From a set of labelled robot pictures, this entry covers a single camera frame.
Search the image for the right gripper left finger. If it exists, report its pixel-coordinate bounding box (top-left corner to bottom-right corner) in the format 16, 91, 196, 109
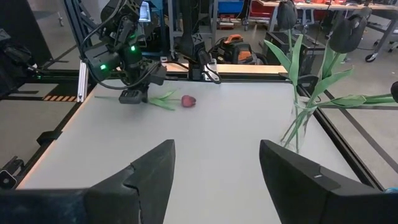
0, 139, 177, 224

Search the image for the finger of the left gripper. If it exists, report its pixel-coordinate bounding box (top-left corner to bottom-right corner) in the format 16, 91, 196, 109
119, 90, 149, 105

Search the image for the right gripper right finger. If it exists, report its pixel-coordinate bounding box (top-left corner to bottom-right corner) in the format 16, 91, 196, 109
259, 139, 398, 224

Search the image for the dark red artificial tulip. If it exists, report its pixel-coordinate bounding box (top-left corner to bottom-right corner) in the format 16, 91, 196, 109
95, 90, 197, 112

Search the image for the clear glass vase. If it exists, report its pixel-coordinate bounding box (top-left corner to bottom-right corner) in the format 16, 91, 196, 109
279, 96, 315, 154

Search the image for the silver aluminium extrusion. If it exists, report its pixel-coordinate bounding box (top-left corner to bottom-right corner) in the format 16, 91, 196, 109
76, 60, 90, 103

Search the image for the black mat with striped edge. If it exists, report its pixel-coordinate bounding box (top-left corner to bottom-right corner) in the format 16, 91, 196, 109
9, 82, 82, 103

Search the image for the orange and black vacuum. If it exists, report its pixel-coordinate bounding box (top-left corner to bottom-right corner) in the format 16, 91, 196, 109
208, 33, 265, 65

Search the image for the wooden table side board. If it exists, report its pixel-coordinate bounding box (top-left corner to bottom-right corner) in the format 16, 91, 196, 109
161, 63, 289, 75

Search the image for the blue storage bin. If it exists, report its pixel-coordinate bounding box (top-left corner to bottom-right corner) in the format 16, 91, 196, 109
217, 0, 246, 15

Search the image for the red tool cabinet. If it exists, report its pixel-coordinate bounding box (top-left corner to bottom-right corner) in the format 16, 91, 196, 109
248, 0, 280, 19

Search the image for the black equipment box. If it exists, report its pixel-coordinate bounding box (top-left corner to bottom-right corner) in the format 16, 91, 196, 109
264, 30, 326, 77

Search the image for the wooden top workbench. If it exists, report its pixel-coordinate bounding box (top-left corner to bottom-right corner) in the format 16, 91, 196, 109
254, 0, 398, 63

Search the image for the black aluminium table frame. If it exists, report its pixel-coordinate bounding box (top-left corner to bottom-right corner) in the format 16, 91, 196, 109
0, 0, 385, 191

